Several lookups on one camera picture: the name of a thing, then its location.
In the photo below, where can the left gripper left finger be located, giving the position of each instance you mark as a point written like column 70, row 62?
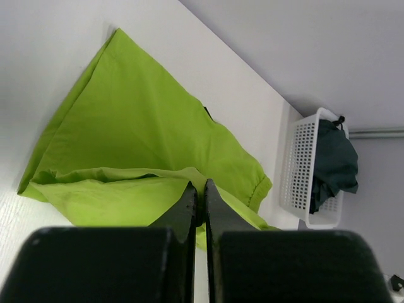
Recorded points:
column 109, row 264

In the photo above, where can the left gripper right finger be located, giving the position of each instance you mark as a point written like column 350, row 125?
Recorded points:
column 249, row 265

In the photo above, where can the lime green shorts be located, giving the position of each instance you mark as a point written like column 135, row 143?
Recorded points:
column 127, row 140

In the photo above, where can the dark navy shorts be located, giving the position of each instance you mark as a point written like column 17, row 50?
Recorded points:
column 335, row 166

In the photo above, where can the white plastic basket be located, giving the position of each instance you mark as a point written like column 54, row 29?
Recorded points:
column 298, row 171

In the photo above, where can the right aluminium corner post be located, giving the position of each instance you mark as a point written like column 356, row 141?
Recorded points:
column 376, row 133

